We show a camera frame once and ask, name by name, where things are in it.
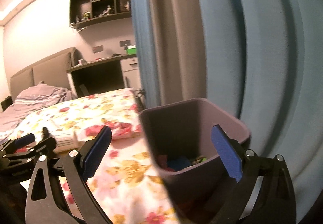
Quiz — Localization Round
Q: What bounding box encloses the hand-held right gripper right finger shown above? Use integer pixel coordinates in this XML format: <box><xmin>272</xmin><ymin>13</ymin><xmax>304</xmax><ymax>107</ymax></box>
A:
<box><xmin>209</xmin><ymin>125</ymin><xmax>297</xmax><ymax>224</ymax></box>

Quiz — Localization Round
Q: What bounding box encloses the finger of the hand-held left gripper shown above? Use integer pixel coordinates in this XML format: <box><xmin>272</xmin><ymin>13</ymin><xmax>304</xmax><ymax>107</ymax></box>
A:
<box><xmin>0</xmin><ymin>133</ymin><xmax>35</xmax><ymax>155</ymax></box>
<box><xmin>0</xmin><ymin>127</ymin><xmax>57</xmax><ymax>164</ymax></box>

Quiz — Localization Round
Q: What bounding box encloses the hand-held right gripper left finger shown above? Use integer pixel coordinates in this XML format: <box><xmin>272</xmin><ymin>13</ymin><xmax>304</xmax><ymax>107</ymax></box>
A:
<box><xmin>25</xmin><ymin>125</ymin><xmax>113</xmax><ymax>224</ymax></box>

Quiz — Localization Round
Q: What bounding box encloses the grid print paper cup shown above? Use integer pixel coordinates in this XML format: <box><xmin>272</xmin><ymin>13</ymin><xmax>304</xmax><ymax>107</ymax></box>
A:
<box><xmin>52</xmin><ymin>130</ymin><xmax>85</xmax><ymax>154</ymax></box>

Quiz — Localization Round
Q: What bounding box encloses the green foam net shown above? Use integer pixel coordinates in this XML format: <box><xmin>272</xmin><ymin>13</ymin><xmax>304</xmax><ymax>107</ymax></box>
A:
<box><xmin>192</xmin><ymin>155</ymin><xmax>208</xmax><ymax>165</ymax></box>

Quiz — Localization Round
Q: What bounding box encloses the blue foam net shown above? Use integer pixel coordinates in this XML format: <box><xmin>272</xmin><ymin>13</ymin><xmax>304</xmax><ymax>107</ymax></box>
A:
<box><xmin>167</xmin><ymin>157</ymin><xmax>192</xmax><ymax>171</ymax></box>

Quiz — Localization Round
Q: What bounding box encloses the grey plastic bin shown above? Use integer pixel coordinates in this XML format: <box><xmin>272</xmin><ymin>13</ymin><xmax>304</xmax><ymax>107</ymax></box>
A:
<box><xmin>139</xmin><ymin>98</ymin><xmax>251</xmax><ymax>224</ymax></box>

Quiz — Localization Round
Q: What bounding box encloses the red foil wrapper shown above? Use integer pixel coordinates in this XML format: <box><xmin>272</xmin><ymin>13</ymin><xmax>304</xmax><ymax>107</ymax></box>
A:
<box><xmin>158</xmin><ymin>155</ymin><xmax>169</xmax><ymax>170</ymax></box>

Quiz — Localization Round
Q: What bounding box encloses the floral tablecloth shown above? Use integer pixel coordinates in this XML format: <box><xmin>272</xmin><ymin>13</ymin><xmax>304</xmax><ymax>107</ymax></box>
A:
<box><xmin>0</xmin><ymin>88</ymin><xmax>177</xmax><ymax>224</ymax></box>

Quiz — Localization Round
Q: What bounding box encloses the grey striped duvet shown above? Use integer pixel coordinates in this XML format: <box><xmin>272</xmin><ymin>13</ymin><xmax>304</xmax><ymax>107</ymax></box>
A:
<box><xmin>0</xmin><ymin>83</ymin><xmax>77</xmax><ymax>136</ymax></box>

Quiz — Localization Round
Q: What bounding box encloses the grey padded headboard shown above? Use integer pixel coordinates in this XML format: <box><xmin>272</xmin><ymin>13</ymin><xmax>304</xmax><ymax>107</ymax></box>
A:
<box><xmin>10</xmin><ymin>47</ymin><xmax>76</xmax><ymax>99</ymax></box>

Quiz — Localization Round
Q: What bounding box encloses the white drawer cabinet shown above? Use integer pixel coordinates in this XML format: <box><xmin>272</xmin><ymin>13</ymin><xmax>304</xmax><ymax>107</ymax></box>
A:
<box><xmin>120</xmin><ymin>57</ymin><xmax>140</xmax><ymax>89</ymax></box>

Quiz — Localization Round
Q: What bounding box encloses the dark top desk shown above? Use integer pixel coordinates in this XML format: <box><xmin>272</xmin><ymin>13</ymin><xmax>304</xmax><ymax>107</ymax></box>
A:
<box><xmin>66</xmin><ymin>54</ymin><xmax>138</xmax><ymax>98</ymax></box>

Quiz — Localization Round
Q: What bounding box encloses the blue and grey curtain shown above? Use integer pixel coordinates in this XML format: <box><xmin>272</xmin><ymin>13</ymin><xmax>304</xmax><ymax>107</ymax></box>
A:
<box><xmin>128</xmin><ymin>0</ymin><xmax>323</xmax><ymax>224</ymax></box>

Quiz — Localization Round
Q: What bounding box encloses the group of small figurines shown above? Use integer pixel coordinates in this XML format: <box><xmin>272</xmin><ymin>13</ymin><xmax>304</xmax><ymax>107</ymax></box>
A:
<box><xmin>76</xmin><ymin>0</ymin><xmax>130</xmax><ymax>22</ymax></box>

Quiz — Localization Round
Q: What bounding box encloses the dark bed frame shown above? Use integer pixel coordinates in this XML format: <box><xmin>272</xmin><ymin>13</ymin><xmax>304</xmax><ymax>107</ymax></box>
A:
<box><xmin>0</xmin><ymin>96</ymin><xmax>12</xmax><ymax>112</ymax></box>

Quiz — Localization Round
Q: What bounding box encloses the dark wall shelf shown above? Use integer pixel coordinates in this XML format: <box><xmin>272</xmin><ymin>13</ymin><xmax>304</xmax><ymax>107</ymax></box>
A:
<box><xmin>69</xmin><ymin>0</ymin><xmax>132</xmax><ymax>29</ymax></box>

